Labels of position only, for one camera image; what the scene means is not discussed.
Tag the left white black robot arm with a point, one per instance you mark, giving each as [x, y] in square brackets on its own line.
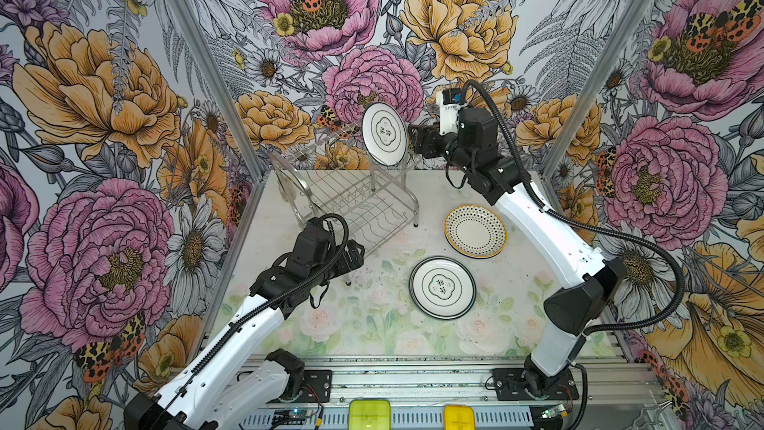
[239, 346]

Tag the green plastic box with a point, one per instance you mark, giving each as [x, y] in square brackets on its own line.
[369, 414]

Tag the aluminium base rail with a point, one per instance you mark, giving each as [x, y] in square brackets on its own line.
[429, 381]

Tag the yellow plastic box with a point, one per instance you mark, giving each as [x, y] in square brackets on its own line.
[459, 417]

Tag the white plate yellow rim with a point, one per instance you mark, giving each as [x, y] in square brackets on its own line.
[475, 232]

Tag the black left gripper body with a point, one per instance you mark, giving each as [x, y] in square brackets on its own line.
[329, 261]

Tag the white plate teal rim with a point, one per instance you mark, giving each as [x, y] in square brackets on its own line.
[442, 288]

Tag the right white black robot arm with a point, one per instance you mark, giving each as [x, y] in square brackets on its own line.
[587, 280]

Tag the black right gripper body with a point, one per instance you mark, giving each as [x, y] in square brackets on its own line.
[446, 146]

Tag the silver metal dish rack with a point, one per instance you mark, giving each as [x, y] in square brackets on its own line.
[376, 203]

